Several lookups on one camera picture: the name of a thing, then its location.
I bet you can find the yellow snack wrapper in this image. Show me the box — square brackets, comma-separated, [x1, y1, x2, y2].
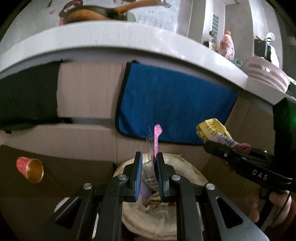
[196, 118, 251, 154]

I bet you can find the pink plastic spoon package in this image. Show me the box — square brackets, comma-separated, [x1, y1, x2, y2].
[146, 124, 162, 169]

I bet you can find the red gold paper cup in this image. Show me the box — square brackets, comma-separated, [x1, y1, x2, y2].
[16, 157, 44, 184]

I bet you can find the round silver gold coaster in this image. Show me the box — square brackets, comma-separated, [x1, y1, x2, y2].
[54, 197, 69, 212]

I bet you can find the person's right hand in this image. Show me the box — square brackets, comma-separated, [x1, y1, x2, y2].
[245, 192, 292, 226]

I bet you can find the blue towel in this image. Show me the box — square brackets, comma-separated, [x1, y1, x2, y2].
[115, 61, 238, 146]

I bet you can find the pink plastic basket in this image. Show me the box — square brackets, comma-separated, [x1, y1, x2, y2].
[241, 56, 290, 93]

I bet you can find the bottle with orange cap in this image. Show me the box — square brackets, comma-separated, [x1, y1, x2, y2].
[218, 31, 235, 61]

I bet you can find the dark sauce bottle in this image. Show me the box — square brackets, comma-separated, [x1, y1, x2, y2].
[202, 31, 217, 52]

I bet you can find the black cloth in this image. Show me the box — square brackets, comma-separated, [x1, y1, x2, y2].
[0, 61, 73, 133]

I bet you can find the black wok with wooden handle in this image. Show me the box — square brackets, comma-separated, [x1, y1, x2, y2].
[59, 0, 171, 25]

